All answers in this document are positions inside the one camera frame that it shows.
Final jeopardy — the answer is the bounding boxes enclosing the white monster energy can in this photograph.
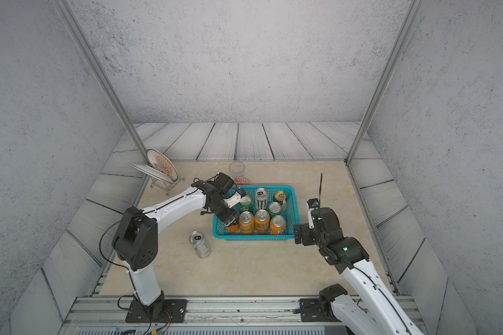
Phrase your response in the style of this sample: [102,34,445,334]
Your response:
[254,188,268,211]

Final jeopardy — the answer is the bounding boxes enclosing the teal plastic basket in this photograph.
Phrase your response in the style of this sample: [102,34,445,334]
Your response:
[212,184,300,241]

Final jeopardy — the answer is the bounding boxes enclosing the silver drink can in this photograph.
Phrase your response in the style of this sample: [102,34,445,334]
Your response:
[189,231,211,259]

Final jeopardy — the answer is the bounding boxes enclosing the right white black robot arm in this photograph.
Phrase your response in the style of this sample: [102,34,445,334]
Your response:
[294,199,423,334]

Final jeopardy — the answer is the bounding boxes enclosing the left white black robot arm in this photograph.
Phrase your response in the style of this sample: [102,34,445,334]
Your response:
[112,173,247,308]

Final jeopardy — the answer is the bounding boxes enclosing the green soda can rear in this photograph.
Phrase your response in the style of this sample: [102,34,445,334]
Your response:
[240,195,254,213]

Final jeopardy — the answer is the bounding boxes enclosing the green soda can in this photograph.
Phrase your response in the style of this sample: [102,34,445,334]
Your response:
[268,201,282,218]
[240,195,254,213]

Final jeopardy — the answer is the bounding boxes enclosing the red patterned bowl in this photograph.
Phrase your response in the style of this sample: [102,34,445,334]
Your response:
[233,176,253,185]

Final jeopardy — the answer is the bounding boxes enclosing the green soda can middle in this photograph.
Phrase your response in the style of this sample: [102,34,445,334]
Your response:
[268,201,282,218]

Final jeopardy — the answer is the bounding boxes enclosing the clear plastic cup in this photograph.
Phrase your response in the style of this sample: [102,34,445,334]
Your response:
[229,161,246,183]

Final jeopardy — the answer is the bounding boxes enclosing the brown gold drink can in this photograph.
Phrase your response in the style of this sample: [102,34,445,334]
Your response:
[273,191,287,206]

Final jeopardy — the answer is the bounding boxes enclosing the white flat plate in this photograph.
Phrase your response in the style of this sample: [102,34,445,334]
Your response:
[132,164,174,184]

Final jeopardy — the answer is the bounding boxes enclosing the patterned upright plate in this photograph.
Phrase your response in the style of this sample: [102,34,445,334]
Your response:
[147,149,178,181]

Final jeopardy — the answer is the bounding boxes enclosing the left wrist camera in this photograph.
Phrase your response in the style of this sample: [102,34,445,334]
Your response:
[224,187,247,208]

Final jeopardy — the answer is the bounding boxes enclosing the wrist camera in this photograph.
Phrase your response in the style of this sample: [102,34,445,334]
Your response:
[307,198,319,230]
[224,187,247,208]

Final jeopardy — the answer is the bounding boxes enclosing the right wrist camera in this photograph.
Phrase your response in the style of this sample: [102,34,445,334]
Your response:
[307,198,319,230]

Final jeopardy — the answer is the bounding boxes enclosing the wire plate rack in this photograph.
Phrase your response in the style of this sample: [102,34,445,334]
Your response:
[150,177,184,195]

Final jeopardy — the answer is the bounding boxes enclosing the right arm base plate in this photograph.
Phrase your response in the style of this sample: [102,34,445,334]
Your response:
[293,298,340,322]

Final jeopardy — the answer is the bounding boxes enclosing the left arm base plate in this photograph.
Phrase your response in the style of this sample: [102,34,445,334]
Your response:
[125,297,188,324]

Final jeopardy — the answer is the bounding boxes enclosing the aluminium mounting rail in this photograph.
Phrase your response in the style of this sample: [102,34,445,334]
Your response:
[57,295,429,335]

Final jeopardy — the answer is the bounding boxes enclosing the right aluminium frame post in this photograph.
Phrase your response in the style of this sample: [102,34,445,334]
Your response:
[345,0,424,167]

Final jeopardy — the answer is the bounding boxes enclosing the aluminium frame post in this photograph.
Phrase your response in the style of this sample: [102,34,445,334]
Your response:
[345,0,424,167]
[51,0,149,163]

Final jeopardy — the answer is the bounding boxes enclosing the left aluminium frame post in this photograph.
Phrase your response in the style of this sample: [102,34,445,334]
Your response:
[51,0,149,163]

